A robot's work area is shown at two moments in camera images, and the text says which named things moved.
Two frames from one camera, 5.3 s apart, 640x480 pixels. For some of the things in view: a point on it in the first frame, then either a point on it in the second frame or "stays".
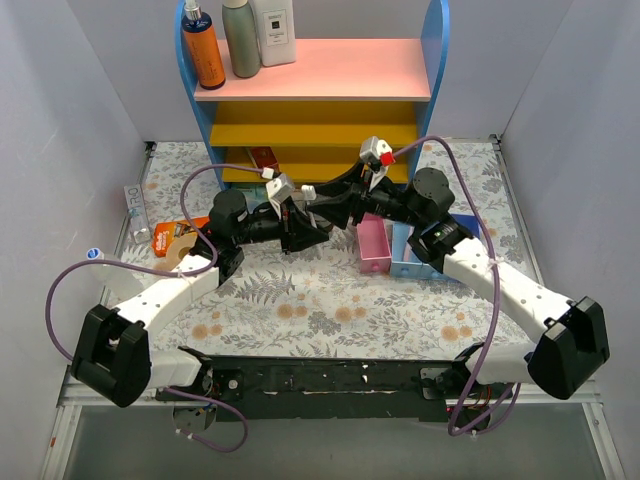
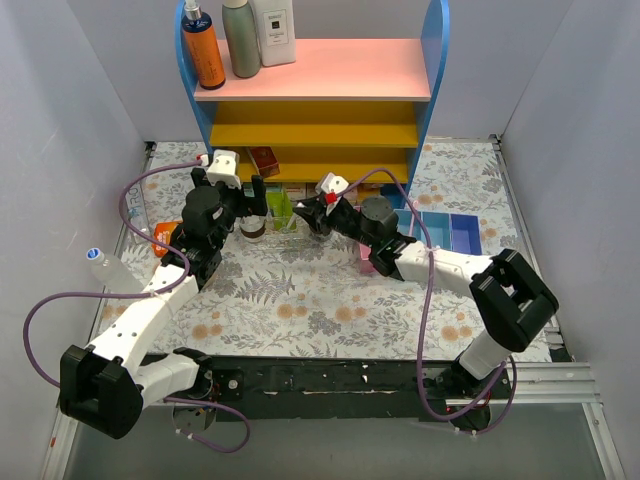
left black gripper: (286, 226) → (236, 195)
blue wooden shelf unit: (307, 122) stays
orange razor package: (164, 232) stays
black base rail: (324, 387) stays
